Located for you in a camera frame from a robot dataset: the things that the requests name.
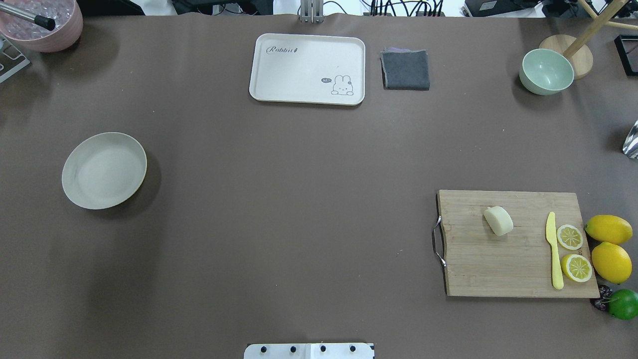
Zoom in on white steamed bun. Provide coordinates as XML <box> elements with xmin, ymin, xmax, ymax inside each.
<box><xmin>483</xmin><ymin>206</ymin><xmax>513</xmax><ymax>236</ymax></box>

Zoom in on beige round plate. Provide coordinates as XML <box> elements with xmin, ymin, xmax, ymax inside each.
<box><xmin>61</xmin><ymin>132</ymin><xmax>148</xmax><ymax>210</ymax></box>

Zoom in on beige rabbit tray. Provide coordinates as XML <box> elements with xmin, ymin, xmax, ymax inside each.
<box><xmin>249</xmin><ymin>33</ymin><xmax>365</xmax><ymax>105</ymax></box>

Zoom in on lemon half near bun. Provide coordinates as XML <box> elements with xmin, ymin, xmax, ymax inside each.
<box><xmin>556</xmin><ymin>224</ymin><xmax>586</xmax><ymax>250</ymax></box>

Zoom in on black tray with glasses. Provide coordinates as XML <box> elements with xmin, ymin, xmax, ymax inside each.
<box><xmin>614</xmin><ymin>34</ymin><xmax>638</xmax><ymax>76</ymax></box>

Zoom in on grey folded cloth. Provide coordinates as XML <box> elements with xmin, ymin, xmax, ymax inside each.
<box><xmin>380</xmin><ymin>47</ymin><xmax>430</xmax><ymax>90</ymax></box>

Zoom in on mint green bowl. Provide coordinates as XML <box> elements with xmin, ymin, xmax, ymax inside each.
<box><xmin>519</xmin><ymin>48</ymin><xmax>575</xmax><ymax>96</ymax></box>

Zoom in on wooden cup tree stand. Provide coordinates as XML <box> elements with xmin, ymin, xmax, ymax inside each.
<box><xmin>539</xmin><ymin>0</ymin><xmax>637</xmax><ymax>79</ymax></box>

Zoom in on yellow plastic knife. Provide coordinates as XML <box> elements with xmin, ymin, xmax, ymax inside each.
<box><xmin>545</xmin><ymin>211</ymin><xmax>564</xmax><ymax>290</ymax></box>

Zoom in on lemon half near edge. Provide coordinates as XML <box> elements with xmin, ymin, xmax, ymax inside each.
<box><xmin>560</xmin><ymin>254</ymin><xmax>593</xmax><ymax>283</ymax></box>

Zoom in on pink bowl with ice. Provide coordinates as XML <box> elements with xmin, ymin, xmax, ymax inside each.
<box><xmin>0</xmin><ymin>0</ymin><xmax>83</xmax><ymax>52</ymax></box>

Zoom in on whole lemon far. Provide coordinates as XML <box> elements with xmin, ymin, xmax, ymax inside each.
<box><xmin>584</xmin><ymin>214</ymin><xmax>633</xmax><ymax>245</ymax></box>

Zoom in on whole lemon near lime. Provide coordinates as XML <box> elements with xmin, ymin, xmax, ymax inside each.
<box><xmin>591</xmin><ymin>242</ymin><xmax>632</xmax><ymax>284</ymax></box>

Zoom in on dark grapes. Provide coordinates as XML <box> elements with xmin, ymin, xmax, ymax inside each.
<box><xmin>590</xmin><ymin>284</ymin><xmax>614</xmax><ymax>312</ymax></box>

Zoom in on metal scoop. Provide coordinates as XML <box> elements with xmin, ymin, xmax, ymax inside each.
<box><xmin>622</xmin><ymin>121</ymin><xmax>638</xmax><ymax>159</ymax></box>

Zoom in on green lime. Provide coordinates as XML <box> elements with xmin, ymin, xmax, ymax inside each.
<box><xmin>608</xmin><ymin>289</ymin><xmax>638</xmax><ymax>320</ymax></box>

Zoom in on white cup rack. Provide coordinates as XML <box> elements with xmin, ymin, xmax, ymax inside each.
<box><xmin>0</xmin><ymin>35</ymin><xmax>30</xmax><ymax>83</ymax></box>

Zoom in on aluminium frame post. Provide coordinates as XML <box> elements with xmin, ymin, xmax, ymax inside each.
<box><xmin>299</xmin><ymin>0</ymin><xmax>325</xmax><ymax>23</ymax></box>

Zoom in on metal tongs handle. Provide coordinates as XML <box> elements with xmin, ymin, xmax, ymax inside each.
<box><xmin>0</xmin><ymin>1</ymin><xmax>56</xmax><ymax>30</ymax></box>

